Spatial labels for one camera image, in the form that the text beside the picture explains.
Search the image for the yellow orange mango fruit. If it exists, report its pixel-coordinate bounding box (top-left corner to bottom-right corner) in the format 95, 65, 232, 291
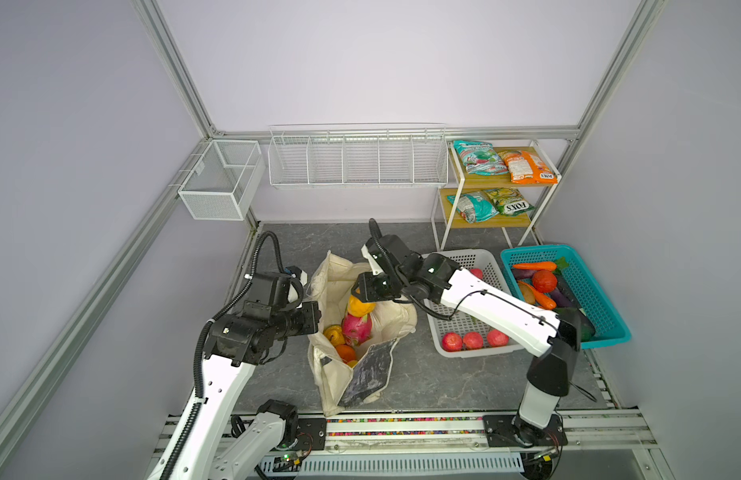
324, 325, 346, 347

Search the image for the pink dragon fruit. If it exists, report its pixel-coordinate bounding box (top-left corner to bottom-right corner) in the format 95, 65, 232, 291
342, 314, 372, 346

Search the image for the cream canvas tote bag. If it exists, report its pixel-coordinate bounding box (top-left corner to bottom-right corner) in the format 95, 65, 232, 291
308, 252, 417, 417

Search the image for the red tomato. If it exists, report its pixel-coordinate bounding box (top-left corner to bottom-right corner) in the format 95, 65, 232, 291
530, 270, 558, 295

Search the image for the orange snack bag top shelf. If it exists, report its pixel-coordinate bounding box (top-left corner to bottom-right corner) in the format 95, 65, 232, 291
497, 150, 558, 185

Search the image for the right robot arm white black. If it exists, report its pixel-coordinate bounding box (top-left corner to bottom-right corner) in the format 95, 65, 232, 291
352, 219, 582, 450

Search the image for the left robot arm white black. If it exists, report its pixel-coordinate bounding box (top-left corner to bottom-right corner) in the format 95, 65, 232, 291
150, 231, 320, 479

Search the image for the teal snack bag lower shelf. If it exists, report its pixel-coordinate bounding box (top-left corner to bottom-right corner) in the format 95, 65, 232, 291
446, 191, 499, 224

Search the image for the teal snack bag shelf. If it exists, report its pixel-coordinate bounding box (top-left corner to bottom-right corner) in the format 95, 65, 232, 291
453, 140, 508, 176
446, 191, 499, 224

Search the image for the green snack bag lower shelf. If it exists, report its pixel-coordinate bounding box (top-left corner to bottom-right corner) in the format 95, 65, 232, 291
483, 188, 534, 217

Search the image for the teal snack bag top shelf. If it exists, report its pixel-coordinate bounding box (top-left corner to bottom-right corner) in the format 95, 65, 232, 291
453, 140, 508, 176

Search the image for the red apple front left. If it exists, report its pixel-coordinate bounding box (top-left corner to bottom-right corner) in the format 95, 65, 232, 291
441, 332, 463, 352

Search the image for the white two-tier wooden shelf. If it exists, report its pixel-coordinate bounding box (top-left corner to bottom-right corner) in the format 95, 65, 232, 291
430, 140, 562, 251

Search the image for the red apple front middle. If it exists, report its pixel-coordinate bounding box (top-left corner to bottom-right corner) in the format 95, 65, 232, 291
462, 332, 484, 350

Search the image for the red apple front right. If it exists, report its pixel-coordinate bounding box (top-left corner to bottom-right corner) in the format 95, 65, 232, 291
487, 329, 509, 348

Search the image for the brown potato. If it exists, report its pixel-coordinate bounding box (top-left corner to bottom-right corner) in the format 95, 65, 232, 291
518, 282, 536, 305

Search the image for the orange carrot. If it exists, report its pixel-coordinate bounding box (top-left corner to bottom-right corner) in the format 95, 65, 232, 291
512, 257, 568, 272
519, 282, 557, 310

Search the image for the white mesh box basket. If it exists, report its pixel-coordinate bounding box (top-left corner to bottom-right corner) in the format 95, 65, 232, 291
178, 140, 266, 221

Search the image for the purple eggplant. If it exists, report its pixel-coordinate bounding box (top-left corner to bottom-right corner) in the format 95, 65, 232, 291
511, 269, 578, 308

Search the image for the teal plastic vegetable basket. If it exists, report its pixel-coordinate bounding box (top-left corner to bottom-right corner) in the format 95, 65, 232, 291
500, 244, 631, 349

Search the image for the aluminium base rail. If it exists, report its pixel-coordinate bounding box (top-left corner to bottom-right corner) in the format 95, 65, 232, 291
258, 409, 674, 479

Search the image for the white wire wall basket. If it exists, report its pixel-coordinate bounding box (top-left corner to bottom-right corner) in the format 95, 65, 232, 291
268, 123, 449, 188

